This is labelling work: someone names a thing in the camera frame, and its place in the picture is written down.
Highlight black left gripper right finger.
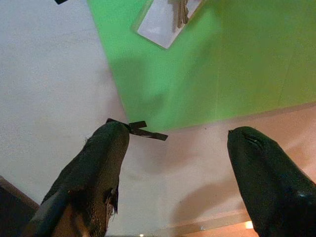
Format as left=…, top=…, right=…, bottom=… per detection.
left=227, top=126, right=316, bottom=237

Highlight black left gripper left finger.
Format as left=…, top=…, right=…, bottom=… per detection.
left=23, top=121, right=131, bottom=237

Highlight key bunch with red tag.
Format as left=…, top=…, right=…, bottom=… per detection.
left=168, top=0, right=190, bottom=29

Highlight black tape strips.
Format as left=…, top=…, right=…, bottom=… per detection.
left=105, top=118, right=169, bottom=142

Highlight dark wooden furniture edge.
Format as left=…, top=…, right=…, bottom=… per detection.
left=0, top=175, right=40, bottom=237

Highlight green board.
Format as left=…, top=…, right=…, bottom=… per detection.
left=86, top=0, right=316, bottom=133

